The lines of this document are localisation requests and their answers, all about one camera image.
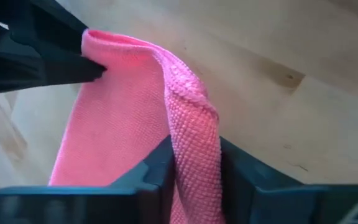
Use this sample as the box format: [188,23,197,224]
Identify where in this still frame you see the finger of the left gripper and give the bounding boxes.
[12,0,89,57]
[11,42,108,91]

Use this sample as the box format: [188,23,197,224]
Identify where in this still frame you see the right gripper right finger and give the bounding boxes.
[219,136,358,224]

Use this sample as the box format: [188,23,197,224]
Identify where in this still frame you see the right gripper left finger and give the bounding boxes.
[0,135,176,224]

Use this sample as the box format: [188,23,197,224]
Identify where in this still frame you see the pink microfiber towel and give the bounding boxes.
[48,29,227,224]

